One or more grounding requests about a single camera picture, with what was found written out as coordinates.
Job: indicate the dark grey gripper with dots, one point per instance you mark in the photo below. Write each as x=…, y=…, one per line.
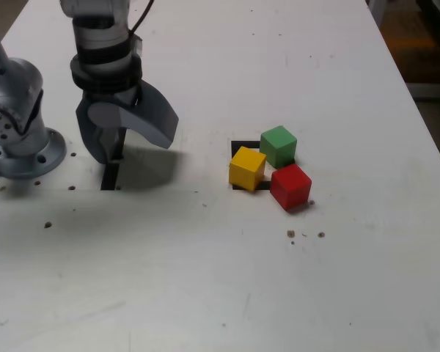
x=110, y=96

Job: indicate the yellow cube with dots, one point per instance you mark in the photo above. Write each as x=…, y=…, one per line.
x=246, y=166

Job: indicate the green cube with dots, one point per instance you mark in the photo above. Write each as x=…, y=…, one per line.
x=278, y=144

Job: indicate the red cube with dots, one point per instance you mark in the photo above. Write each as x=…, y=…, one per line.
x=289, y=183

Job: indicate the black tape square outline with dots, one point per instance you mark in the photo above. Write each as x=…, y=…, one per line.
x=243, y=144

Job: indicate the black tape strip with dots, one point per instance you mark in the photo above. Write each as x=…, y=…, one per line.
x=110, y=177

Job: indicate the grey metal bar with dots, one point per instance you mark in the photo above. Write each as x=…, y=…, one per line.
x=430, y=90

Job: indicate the grey metal post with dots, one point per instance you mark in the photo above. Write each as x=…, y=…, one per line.
x=375, y=9

